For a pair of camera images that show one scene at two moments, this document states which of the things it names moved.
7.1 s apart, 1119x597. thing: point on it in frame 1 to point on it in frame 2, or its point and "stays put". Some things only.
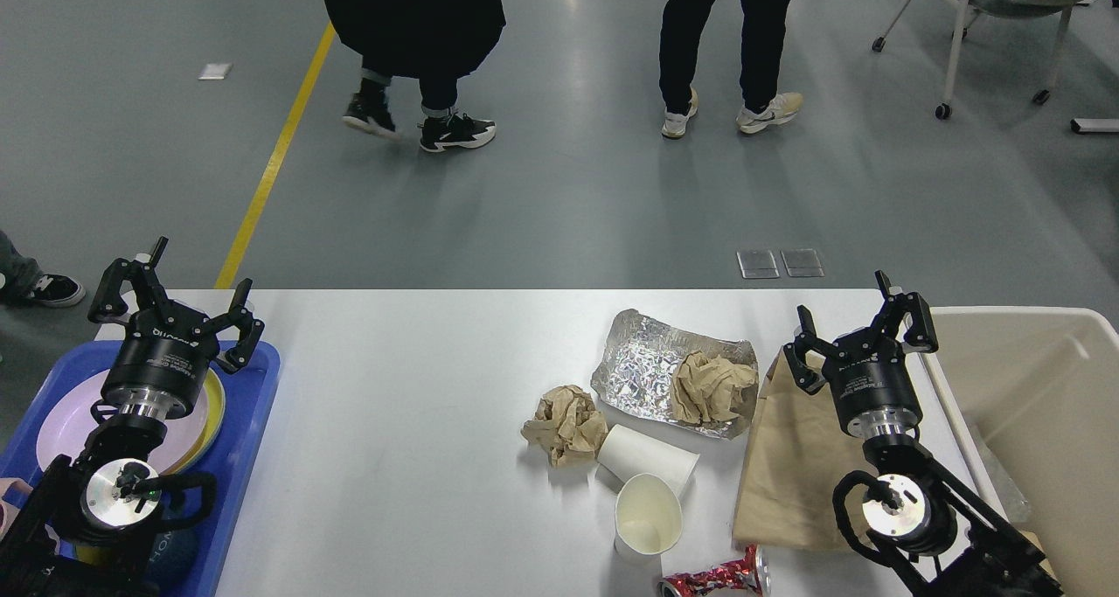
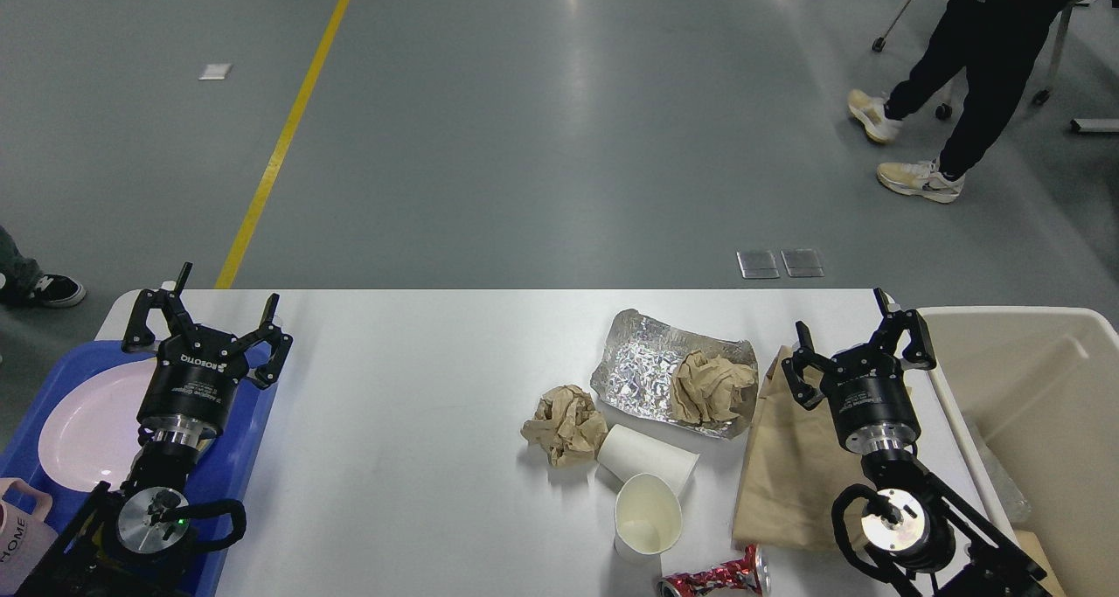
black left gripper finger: [249, 327] to [268, 371]
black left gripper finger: [109, 305] to [140, 334]
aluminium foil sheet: [636, 366] stays put
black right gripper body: [872, 386] stays put
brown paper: [708, 390] stays put
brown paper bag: [795, 449] stays put
